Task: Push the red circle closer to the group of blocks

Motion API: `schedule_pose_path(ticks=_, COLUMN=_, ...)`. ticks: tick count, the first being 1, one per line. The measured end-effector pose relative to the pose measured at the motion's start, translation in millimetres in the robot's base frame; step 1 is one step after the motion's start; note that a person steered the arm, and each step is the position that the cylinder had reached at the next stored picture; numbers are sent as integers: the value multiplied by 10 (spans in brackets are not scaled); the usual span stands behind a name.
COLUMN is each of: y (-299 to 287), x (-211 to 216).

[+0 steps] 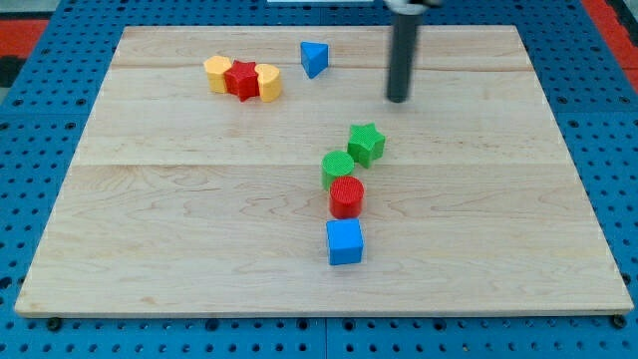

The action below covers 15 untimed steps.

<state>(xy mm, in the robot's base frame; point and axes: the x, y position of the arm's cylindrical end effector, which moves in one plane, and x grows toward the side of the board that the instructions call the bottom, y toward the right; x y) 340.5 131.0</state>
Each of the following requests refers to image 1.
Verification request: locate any green cylinder block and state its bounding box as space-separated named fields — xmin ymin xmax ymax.
xmin=321 ymin=151 xmax=355 ymax=190

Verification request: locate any red cylinder block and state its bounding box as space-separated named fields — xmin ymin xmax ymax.
xmin=329 ymin=176 xmax=365 ymax=219

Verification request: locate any green star block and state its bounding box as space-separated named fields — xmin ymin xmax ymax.
xmin=347 ymin=123 xmax=386 ymax=169

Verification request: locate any blue cube block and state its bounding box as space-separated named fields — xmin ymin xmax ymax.
xmin=326 ymin=218 xmax=364 ymax=265

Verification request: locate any yellow heart block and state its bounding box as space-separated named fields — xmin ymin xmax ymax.
xmin=254 ymin=64 xmax=282 ymax=103

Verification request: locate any blue triangle block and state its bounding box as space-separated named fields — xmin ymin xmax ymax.
xmin=300 ymin=42 xmax=329 ymax=79

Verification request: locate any red star block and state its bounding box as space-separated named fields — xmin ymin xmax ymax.
xmin=223 ymin=60 xmax=259 ymax=102

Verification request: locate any wooden board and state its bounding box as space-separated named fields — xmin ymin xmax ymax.
xmin=15 ymin=26 xmax=634 ymax=318

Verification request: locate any yellow hexagon block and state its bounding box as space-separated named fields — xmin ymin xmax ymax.
xmin=203 ymin=55 xmax=232 ymax=94

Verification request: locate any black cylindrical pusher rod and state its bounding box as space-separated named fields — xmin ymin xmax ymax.
xmin=385 ymin=0 xmax=443 ymax=103

